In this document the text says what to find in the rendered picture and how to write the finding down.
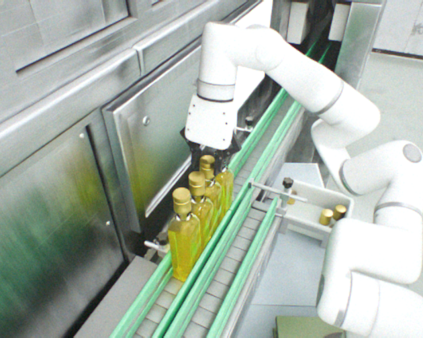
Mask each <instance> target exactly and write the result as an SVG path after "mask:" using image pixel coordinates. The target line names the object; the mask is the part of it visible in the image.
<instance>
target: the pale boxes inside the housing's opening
mask: <svg viewBox="0 0 423 338"><path fill-rule="evenodd" d="M314 3H315V0H309V1H306V0H293V1H292V2H291V11H290V17H289V27H288V32H287V37H286V42H291V43H295V44H301V42H302V41H303V40H304V38H305V37H306V35H307V34H308V32H310V28H311V23H310V21H308V19H307V16H306V14H307V11H308V7H309V4H310V13H311V17H312V16H313V11H314ZM351 4H352V1H342V0H339V1H338V2H337V3H336V6H335V10H334V16H333V20H332V26H331V27H330V33H329V36H328V39H329V40H335V41H339V42H341V41H342V39H343V36H344V31H345V27H346V22H347V18H348V13H349V10H350V7H351Z"/></svg>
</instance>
